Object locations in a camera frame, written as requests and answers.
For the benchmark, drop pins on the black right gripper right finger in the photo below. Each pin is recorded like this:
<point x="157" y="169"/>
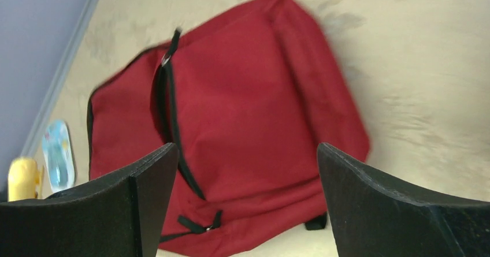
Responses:
<point x="373" y="213"/>

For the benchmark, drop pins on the yellow marker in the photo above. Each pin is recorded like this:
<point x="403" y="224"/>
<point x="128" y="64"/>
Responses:
<point x="25" y="179"/>

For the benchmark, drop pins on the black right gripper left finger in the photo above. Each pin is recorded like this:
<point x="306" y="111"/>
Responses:
<point x="119" y="214"/>

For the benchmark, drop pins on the white blue oval case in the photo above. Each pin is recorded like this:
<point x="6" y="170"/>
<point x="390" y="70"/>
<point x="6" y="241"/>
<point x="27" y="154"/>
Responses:
<point x="58" y="157"/>

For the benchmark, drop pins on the red student backpack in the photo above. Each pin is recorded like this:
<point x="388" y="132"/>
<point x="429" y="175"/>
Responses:
<point x="247" y="97"/>

